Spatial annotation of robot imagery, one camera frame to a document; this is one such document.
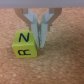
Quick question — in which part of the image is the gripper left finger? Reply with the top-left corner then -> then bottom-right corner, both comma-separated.
15,7 -> 42,47

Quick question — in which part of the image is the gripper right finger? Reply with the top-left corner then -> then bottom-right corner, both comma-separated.
40,7 -> 62,47

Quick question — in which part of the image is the yellow block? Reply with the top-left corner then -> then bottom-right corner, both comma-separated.
11,29 -> 38,61

